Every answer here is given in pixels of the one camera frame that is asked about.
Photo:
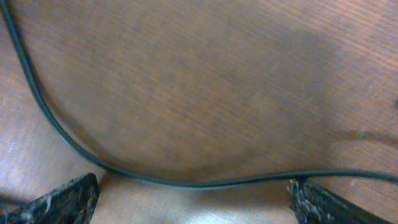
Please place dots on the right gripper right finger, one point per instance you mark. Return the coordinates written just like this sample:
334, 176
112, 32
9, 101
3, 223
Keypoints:
314, 204

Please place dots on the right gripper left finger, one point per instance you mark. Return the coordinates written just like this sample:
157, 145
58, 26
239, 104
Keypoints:
70, 203

